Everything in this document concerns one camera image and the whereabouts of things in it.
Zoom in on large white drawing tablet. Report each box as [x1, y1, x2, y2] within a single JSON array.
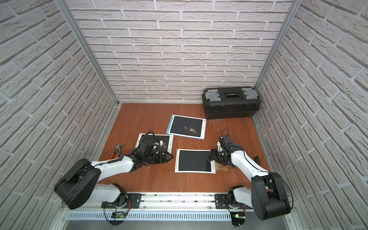
[[135, 133, 173, 153]]

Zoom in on small white drawing tablet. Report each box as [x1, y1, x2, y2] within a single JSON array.
[[175, 149, 216, 174]]

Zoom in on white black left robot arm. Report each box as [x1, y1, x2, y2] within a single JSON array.
[[54, 143, 173, 209]]

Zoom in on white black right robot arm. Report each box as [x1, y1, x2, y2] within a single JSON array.
[[209, 143, 292, 220]]

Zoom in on blue framed drawing tablet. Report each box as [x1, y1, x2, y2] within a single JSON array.
[[166, 115, 207, 140]]

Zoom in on black yellow screwdriver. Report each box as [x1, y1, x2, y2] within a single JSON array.
[[254, 154, 261, 166]]

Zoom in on black plastic toolbox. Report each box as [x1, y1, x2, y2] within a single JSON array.
[[202, 87, 260, 119]]

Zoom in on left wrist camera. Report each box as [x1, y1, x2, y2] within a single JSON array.
[[138, 139, 161, 155]]

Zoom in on orange handled pliers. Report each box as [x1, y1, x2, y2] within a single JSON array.
[[109, 144, 124, 160]]

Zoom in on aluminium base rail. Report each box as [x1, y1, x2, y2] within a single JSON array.
[[60, 192, 297, 222]]

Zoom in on right aluminium corner post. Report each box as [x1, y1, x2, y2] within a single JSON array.
[[254, 0, 303, 91]]

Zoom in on aluminium corner post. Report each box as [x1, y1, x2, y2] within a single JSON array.
[[55, 0, 119, 106], [254, 0, 303, 91]]

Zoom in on left aluminium corner post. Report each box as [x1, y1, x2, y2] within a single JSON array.
[[55, 0, 119, 106]]

